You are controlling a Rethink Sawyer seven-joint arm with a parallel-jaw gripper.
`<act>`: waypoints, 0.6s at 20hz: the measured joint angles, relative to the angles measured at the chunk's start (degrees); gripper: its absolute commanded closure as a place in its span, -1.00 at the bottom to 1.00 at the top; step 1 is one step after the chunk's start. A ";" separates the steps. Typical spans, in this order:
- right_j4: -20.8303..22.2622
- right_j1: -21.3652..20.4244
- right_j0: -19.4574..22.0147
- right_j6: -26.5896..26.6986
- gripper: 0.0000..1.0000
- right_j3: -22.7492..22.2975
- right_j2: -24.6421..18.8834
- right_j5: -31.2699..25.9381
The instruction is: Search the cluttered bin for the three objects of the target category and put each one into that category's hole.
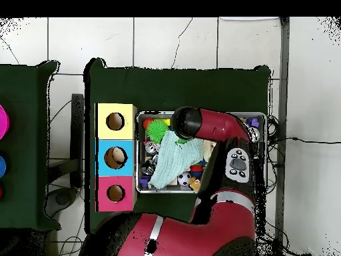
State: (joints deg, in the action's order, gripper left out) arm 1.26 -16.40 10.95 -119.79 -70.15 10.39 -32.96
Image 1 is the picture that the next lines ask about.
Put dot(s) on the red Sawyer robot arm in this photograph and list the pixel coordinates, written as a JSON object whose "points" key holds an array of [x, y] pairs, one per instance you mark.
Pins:
{"points": [[218, 124]]}

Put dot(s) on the wooden box with three holes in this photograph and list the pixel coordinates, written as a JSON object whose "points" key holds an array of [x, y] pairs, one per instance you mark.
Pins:
{"points": [[102, 146]]}

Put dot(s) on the green spiky ball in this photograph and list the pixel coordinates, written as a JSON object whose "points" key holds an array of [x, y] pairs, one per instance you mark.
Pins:
{"points": [[184, 140], [157, 131]]}

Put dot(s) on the mint green cloth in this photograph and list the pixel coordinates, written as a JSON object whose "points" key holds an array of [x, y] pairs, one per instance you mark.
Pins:
{"points": [[173, 157]]}

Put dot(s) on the small soccer ball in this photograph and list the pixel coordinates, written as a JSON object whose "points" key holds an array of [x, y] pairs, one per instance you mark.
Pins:
{"points": [[184, 179]]}

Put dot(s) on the brown monkey plush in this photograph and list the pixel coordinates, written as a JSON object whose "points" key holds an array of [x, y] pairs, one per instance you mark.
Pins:
{"points": [[195, 185]]}

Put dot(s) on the dark green tablecloth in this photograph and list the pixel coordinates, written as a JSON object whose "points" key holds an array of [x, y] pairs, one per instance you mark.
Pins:
{"points": [[176, 90]]}

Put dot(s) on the black upright panel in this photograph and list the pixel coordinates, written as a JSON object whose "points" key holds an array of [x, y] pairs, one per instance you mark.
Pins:
{"points": [[78, 138]]}

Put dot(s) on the side table with green cloth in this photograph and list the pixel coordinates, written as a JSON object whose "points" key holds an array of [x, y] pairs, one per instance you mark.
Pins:
{"points": [[26, 133]]}

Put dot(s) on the pink round object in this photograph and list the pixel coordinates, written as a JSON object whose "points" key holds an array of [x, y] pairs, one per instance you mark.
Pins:
{"points": [[3, 122]]}

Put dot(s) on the blue round object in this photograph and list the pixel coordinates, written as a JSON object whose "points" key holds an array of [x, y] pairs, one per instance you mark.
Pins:
{"points": [[2, 166]]}

